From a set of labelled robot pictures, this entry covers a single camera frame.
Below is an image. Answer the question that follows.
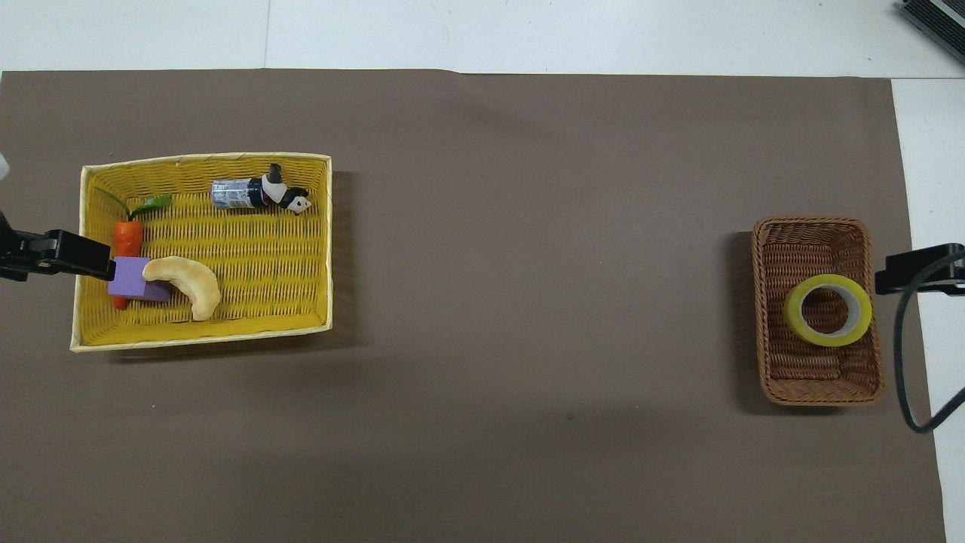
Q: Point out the toy croissant bread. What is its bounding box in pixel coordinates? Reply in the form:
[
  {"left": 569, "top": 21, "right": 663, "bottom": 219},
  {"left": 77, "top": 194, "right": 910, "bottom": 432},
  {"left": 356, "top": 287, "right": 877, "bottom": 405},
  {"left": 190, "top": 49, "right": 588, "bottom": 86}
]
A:
[{"left": 142, "top": 256, "right": 222, "bottom": 322}]

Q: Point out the yellow woven basket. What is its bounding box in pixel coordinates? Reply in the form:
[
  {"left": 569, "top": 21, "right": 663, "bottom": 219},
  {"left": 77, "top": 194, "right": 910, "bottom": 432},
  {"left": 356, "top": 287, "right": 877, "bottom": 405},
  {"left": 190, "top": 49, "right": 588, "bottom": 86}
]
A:
[{"left": 70, "top": 152, "right": 334, "bottom": 353}]

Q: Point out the orange toy carrot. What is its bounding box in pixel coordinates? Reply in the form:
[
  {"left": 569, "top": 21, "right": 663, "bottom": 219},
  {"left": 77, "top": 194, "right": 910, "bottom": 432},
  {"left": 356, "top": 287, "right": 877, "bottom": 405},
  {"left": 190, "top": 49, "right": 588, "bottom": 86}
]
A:
[{"left": 94, "top": 187, "right": 173, "bottom": 311}]

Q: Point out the black cable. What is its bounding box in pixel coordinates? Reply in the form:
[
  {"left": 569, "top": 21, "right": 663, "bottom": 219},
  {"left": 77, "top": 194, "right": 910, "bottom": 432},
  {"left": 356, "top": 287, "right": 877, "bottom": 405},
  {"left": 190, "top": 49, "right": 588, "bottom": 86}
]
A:
[{"left": 893, "top": 256, "right": 965, "bottom": 434}]

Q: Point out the yellow tape roll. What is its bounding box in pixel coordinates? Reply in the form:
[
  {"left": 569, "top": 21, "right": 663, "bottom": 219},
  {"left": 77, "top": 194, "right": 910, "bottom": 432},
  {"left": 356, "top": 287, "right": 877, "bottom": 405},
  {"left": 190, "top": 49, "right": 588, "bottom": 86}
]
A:
[{"left": 783, "top": 274, "right": 873, "bottom": 348}]

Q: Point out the panda figure bottle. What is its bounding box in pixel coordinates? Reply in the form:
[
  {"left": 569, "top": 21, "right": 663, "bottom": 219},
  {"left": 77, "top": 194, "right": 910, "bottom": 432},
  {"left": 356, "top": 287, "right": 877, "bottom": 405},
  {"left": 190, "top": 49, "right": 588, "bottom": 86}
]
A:
[{"left": 211, "top": 163, "right": 311, "bottom": 216}]

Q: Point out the brown wicker basket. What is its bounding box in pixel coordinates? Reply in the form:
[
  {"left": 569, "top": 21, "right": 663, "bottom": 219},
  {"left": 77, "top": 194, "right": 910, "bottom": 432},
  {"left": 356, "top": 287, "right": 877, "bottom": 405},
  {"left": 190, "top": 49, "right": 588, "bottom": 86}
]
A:
[{"left": 751, "top": 216, "right": 887, "bottom": 408}]

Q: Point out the black stand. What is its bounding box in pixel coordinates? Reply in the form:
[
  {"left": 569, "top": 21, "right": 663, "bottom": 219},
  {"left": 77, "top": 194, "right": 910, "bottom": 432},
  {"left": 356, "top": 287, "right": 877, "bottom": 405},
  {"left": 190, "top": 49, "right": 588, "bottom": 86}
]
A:
[{"left": 899, "top": 0, "right": 965, "bottom": 44}]

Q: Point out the purple foam block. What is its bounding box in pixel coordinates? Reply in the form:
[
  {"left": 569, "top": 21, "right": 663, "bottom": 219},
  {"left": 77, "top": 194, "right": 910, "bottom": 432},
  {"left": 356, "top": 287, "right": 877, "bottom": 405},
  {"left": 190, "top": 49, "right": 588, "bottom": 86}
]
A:
[{"left": 108, "top": 256, "right": 173, "bottom": 303}]

